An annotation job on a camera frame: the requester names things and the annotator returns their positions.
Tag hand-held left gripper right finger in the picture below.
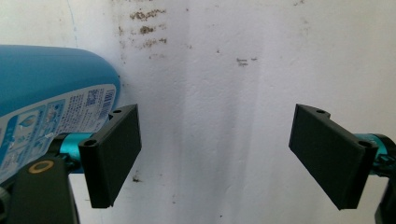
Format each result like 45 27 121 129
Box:
288 104 396 211

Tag blue bottle with white cap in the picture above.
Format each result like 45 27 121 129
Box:
0 44 121 185

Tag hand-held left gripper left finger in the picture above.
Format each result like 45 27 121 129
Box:
55 104 143 209

